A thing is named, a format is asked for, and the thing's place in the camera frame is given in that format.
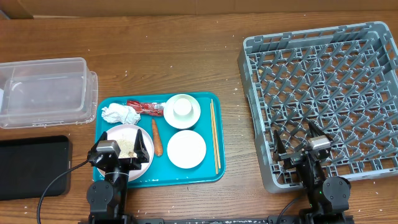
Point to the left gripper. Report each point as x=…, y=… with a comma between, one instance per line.
x=139, y=149

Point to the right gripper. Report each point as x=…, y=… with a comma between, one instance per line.
x=293, y=157

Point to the rice and peanut scraps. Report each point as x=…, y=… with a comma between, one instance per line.
x=127, y=148

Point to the large pink plate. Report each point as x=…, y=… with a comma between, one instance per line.
x=129, y=131

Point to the white napkin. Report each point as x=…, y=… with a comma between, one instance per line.
x=116, y=113

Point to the orange carrot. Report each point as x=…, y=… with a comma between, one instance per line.
x=158, y=148

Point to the red snack wrapper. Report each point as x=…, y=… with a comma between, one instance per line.
x=153, y=109

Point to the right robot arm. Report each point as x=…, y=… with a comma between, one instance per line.
x=328, y=196

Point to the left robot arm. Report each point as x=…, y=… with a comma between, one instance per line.
x=107, y=197

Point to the grey dishwasher rack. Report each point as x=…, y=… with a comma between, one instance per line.
x=343, y=79

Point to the black waste tray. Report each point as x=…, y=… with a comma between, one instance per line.
x=29, y=165

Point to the teal plastic tray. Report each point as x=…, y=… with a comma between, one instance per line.
x=161, y=171

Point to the pale green bowl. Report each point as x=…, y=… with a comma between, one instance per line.
x=181, y=122

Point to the small white plate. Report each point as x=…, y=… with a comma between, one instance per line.
x=186, y=149

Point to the white upturned cup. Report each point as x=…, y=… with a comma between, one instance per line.
x=182, y=107

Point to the clear plastic bin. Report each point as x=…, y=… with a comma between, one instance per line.
x=50, y=92

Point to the left wooden chopstick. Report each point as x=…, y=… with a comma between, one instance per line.
x=214, y=136

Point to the wooden chopstick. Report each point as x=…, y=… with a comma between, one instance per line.
x=214, y=136
x=218, y=150

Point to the right wooden chopstick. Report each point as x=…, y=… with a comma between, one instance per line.
x=218, y=150

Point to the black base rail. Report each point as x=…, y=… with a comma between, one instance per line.
x=269, y=220

